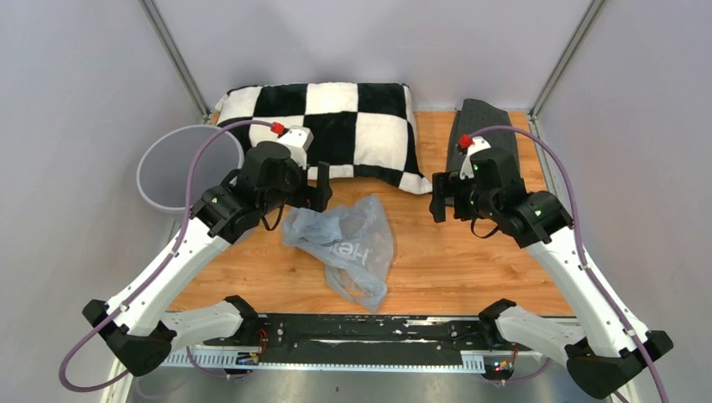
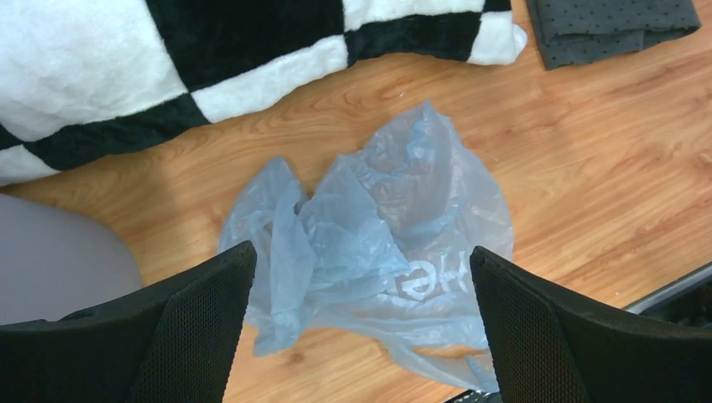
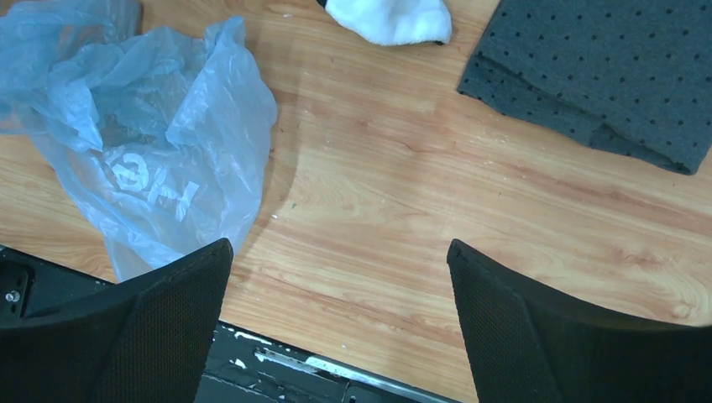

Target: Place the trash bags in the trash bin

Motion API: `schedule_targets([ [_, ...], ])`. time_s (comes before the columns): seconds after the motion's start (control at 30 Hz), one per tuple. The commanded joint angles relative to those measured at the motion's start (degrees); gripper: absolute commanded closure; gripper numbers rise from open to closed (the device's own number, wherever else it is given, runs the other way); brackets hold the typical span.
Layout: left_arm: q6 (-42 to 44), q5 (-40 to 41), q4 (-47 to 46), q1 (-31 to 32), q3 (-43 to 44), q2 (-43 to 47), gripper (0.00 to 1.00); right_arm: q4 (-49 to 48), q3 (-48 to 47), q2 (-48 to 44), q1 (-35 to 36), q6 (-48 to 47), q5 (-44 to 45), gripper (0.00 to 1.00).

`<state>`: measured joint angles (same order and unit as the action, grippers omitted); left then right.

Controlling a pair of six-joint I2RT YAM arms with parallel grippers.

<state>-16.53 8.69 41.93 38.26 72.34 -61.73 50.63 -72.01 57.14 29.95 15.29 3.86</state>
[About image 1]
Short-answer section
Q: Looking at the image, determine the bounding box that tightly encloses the white slotted cable duct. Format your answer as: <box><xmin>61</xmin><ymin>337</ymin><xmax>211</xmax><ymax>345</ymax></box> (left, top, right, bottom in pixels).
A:
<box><xmin>161</xmin><ymin>348</ymin><xmax>486</xmax><ymax>374</ymax></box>

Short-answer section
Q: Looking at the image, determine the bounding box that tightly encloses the left aluminium frame post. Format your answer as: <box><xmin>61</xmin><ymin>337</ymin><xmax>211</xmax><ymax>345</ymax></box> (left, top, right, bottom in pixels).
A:
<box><xmin>138</xmin><ymin>0</ymin><xmax>211</xmax><ymax>123</ymax></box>

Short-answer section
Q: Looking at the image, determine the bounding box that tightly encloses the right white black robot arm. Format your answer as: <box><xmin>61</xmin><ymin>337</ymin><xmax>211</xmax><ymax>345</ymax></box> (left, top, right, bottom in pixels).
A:
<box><xmin>430</xmin><ymin>145</ymin><xmax>673</xmax><ymax>399</ymax></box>

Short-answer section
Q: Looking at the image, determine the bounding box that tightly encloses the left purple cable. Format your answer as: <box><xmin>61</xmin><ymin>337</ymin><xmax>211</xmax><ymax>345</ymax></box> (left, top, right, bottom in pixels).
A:
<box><xmin>58</xmin><ymin>119</ymin><xmax>280</xmax><ymax>394</ymax></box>

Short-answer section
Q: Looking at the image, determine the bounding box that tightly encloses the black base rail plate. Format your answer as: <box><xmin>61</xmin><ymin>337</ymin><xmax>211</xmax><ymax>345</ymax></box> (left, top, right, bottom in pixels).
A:
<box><xmin>206</xmin><ymin>313</ymin><xmax>528</xmax><ymax>368</ymax></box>

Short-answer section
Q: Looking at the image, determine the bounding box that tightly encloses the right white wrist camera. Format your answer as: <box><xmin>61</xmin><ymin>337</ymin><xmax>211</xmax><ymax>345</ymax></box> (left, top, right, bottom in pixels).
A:
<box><xmin>458</xmin><ymin>134</ymin><xmax>490</xmax><ymax>180</ymax></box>

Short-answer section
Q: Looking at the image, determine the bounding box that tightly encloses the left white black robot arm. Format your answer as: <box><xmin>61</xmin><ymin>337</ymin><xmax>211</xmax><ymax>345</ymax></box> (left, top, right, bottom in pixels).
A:
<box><xmin>82</xmin><ymin>141</ymin><xmax>332</xmax><ymax>377</ymax></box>

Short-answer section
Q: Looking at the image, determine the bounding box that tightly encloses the translucent blue plastic trash bag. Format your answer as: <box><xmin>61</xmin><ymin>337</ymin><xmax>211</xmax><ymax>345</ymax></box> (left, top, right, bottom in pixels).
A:
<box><xmin>281</xmin><ymin>194</ymin><xmax>395</xmax><ymax>313</ymax></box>

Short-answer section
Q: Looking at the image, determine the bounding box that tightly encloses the aluminium frame post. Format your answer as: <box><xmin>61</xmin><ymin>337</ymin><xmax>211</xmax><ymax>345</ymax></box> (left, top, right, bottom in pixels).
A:
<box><xmin>138</xmin><ymin>0</ymin><xmax>211</xmax><ymax>123</ymax></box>
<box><xmin>529</xmin><ymin>0</ymin><xmax>608</xmax><ymax>118</ymax></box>

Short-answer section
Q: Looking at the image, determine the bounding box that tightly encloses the grey plastic trash bin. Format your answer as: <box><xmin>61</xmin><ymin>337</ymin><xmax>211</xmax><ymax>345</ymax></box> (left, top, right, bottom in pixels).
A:
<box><xmin>136</xmin><ymin>124</ymin><xmax>244</xmax><ymax>215</ymax></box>

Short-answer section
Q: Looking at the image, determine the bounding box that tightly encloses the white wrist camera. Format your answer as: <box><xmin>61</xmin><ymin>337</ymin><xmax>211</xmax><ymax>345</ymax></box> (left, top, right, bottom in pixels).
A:
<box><xmin>277</xmin><ymin>126</ymin><xmax>314</xmax><ymax>170</ymax></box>
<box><xmin>458</xmin><ymin>134</ymin><xmax>490</xmax><ymax>180</ymax></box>

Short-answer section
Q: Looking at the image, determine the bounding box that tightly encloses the black white checkered pillow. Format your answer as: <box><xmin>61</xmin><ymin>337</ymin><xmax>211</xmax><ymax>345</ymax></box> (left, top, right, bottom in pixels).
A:
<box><xmin>214</xmin><ymin>82</ymin><xmax>432</xmax><ymax>195</ymax></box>

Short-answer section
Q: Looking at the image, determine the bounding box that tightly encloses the right aluminium frame post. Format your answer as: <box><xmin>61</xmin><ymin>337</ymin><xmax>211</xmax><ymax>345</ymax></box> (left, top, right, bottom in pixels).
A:
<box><xmin>529</xmin><ymin>0</ymin><xmax>608</xmax><ymax>118</ymax></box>

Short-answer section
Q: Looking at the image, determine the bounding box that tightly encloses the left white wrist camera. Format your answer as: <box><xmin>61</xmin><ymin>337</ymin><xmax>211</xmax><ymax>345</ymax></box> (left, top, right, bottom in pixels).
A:
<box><xmin>277</xmin><ymin>126</ymin><xmax>314</xmax><ymax>170</ymax></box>

